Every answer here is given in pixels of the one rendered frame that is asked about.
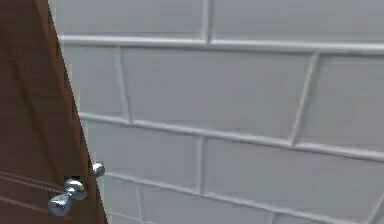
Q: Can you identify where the brown wooden room door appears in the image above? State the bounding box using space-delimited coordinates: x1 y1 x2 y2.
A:
0 0 109 224

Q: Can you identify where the silver round door knob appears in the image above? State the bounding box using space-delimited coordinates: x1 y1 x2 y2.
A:
47 178 88 217
91 161 106 178

